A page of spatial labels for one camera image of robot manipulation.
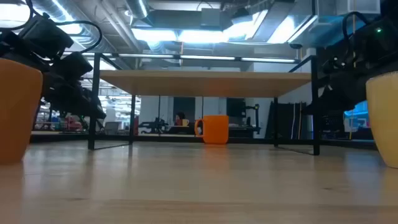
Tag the brown orange mug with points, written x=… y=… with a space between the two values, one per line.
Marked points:
x=18 y=109

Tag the bright orange mug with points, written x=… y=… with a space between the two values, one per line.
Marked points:
x=216 y=129

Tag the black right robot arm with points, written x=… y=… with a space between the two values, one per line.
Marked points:
x=342 y=90

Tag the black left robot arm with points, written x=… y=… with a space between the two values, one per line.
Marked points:
x=77 y=99

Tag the black pegboard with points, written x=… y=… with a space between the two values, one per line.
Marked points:
x=332 y=124

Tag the black leaning panels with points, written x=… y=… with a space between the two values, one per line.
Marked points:
x=286 y=121

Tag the black background device stand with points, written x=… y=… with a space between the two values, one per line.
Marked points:
x=256 y=115

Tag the small yellow background mug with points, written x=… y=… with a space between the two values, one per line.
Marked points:
x=185 y=122

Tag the round silver ventilation duct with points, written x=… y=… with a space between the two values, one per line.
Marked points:
x=138 y=7

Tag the black metal table frame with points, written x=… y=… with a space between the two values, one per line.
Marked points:
x=248 y=140

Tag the wooden shelf with black frame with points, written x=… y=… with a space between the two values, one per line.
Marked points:
x=202 y=84

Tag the grey square duct box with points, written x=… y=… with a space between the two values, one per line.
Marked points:
x=211 y=17

